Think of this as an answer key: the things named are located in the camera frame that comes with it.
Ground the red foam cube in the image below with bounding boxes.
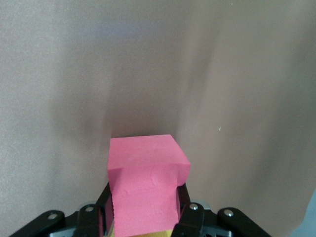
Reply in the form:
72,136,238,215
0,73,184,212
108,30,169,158
108,134,192,237

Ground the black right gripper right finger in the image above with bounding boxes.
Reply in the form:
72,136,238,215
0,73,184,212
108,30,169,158
172,183,272,237

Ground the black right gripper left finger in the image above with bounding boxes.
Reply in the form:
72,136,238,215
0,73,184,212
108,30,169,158
9,182,116,237

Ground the brown paper table cover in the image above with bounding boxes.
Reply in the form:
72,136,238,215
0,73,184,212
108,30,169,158
0,0,316,237

